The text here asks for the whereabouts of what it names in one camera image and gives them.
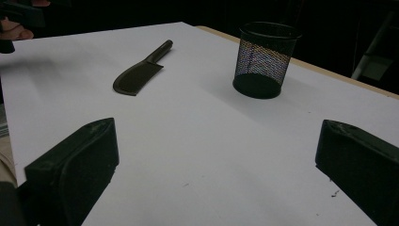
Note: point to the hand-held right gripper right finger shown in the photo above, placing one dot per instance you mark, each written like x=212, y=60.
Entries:
x=360, y=163

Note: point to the black mesh pen holder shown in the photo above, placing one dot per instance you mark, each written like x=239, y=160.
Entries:
x=257, y=88

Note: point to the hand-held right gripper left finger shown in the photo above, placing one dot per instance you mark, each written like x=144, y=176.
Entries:
x=75, y=175

